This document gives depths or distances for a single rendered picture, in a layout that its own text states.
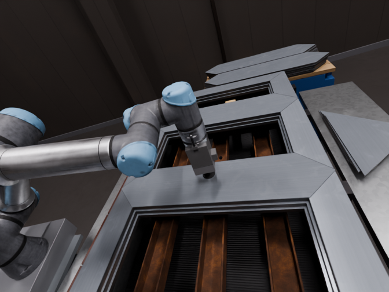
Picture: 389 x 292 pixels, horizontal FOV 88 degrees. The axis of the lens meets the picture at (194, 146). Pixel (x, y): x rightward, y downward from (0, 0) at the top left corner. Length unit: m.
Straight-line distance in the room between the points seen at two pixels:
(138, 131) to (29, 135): 0.36
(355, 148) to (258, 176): 0.37
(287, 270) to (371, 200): 0.32
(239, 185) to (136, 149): 0.38
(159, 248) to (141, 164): 0.50
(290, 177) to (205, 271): 0.40
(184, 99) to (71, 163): 0.28
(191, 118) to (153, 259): 0.55
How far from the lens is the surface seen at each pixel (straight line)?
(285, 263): 0.75
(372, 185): 0.85
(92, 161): 0.47
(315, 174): 0.70
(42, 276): 1.07
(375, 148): 0.92
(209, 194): 0.68
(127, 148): 0.42
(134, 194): 0.82
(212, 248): 0.79
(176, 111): 0.50
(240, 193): 0.66
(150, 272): 0.84
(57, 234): 1.11
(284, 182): 0.67
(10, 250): 1.03
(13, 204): 1.01
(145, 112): 0.51
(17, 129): 0.71
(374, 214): 0.78
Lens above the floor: 1.38
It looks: 36 degrees down
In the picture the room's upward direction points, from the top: 22 degrees counter-clockwise
